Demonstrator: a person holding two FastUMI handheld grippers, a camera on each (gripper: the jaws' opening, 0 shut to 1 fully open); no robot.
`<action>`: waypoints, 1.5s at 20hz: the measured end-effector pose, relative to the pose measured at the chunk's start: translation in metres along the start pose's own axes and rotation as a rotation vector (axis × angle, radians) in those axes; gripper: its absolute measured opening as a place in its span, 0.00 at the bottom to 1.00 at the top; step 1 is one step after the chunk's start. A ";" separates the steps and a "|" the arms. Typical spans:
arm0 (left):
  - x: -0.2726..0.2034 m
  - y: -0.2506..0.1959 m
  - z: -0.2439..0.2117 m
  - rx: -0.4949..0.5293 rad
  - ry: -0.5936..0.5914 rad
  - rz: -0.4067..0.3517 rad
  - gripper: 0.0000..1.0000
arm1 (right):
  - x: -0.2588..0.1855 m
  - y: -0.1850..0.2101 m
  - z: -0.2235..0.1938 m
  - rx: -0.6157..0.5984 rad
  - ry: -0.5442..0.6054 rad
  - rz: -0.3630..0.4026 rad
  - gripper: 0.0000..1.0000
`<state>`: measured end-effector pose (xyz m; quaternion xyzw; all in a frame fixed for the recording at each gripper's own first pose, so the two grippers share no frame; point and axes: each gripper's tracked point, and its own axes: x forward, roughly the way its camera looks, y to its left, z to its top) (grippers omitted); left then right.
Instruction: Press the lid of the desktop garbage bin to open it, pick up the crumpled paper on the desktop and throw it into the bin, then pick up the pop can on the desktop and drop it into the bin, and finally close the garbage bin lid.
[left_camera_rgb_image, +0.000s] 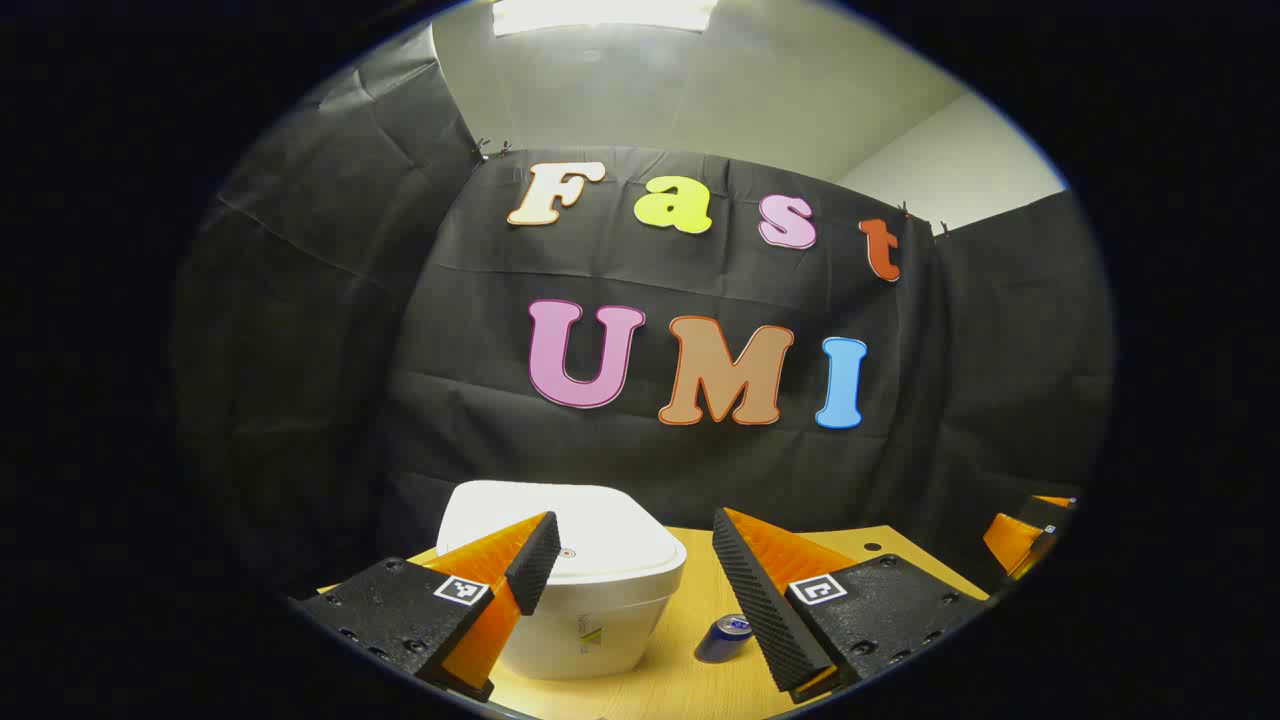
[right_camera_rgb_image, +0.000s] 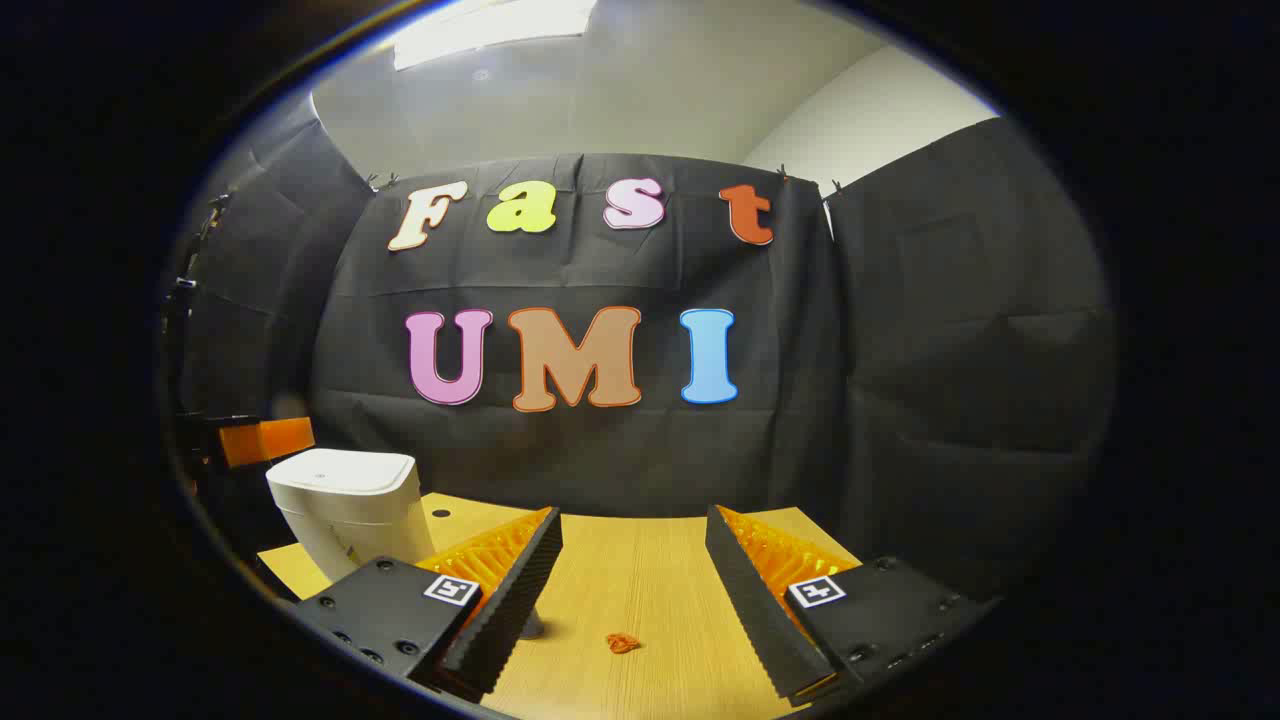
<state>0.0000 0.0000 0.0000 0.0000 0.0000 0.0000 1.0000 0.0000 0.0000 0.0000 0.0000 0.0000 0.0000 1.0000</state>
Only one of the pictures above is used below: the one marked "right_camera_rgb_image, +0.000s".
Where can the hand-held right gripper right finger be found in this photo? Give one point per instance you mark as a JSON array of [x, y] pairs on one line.
[[750, 610]]

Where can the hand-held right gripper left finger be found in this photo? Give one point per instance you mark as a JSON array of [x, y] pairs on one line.
[[510, 610]]

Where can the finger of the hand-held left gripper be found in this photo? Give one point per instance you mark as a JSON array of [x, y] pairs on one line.
[[265, 440]]

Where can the white desktop garbage bin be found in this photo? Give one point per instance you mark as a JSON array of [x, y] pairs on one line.
[[350, 500]]

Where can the orange paper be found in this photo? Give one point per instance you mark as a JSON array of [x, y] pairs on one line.
[[623, 643]]

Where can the wooden desktop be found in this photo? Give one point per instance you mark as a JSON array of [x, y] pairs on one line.
[[640, 580]]

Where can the black backdrop cloth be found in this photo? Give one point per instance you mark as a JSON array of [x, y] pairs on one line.
[[900, 350]]

